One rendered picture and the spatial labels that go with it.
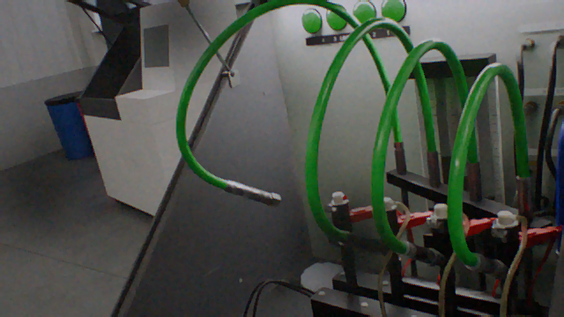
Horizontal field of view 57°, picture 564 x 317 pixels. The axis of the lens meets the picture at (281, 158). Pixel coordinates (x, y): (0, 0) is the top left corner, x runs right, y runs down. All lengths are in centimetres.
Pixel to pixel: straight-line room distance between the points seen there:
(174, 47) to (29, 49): 440
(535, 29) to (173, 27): 296
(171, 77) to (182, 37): 28
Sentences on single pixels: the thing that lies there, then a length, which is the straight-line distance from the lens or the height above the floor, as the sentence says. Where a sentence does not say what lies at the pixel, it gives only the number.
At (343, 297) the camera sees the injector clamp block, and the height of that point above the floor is 98.
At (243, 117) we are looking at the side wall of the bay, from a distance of 106.
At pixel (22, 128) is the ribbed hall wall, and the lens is 768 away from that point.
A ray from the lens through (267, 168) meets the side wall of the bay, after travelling 112.
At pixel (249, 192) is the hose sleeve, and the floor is 117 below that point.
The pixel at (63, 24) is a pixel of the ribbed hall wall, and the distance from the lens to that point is 817.
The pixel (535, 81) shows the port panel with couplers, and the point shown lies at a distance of 91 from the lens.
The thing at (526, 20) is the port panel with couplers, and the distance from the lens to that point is 90.
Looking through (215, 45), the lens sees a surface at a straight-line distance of 74.
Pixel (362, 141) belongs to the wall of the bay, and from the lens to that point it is 107.
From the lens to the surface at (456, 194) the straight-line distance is 52.
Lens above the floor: 143
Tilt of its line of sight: 17 degrees down
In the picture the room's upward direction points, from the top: 11 degrees counter-clockwise
